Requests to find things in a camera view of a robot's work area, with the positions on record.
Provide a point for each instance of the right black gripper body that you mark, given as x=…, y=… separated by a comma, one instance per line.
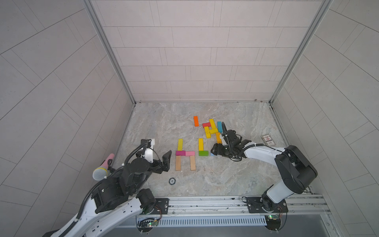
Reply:
x=226, y=150

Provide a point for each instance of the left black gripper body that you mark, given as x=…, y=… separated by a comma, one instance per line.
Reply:
x=156, y=166

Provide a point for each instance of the orange block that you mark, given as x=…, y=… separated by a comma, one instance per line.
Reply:
x=218, y=137
x=196, y=122

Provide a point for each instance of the tan wooden block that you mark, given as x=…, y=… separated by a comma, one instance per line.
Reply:
x=178, y=163
x=192, y=163

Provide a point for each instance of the teal block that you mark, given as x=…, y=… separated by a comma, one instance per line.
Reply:
x=219, y=126

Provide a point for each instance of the magenta block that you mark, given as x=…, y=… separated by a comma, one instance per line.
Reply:
x=180, y=153

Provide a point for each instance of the yellow block small horizontal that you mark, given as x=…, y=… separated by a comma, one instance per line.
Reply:
x=213, y=131

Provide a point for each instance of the yellow block short vertical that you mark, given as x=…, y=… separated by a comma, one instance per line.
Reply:
x=207, y=132

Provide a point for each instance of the green block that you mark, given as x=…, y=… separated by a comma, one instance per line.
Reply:
x=203, y=153

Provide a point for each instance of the pink block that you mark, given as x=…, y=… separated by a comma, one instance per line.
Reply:
x=189, y=153

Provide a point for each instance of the red block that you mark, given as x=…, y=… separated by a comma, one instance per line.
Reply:
x=208, y=124

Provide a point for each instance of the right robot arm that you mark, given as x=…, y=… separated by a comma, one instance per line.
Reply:
x=296, y=171

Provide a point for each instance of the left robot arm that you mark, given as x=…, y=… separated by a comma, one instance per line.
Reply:
x=120, y=196

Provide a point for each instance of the yellow block upper diagonal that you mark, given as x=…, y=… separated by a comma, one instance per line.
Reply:
x=213, y=125

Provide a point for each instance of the small printed card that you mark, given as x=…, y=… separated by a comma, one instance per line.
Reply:
x=268, y=140

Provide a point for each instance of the orange block top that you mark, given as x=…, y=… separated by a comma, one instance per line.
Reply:
x=196, y=122

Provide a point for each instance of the pink microphone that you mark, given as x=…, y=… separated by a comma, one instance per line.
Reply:
x=105, y=169

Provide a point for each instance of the left circuit board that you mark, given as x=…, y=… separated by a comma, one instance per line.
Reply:
x=146, y=225

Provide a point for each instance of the circuit board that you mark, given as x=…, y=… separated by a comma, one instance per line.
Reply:
x=146, y=225
x=273, y=222

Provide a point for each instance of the right circuit board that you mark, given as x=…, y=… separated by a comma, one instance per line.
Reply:
x=273, y=222

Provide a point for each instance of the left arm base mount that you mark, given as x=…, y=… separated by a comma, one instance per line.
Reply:
x=161, y=207

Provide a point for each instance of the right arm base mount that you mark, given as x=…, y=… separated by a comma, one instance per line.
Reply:
x=264, y=205

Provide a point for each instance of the aluminium rail frame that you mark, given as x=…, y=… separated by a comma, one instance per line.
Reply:
x=233, y=206

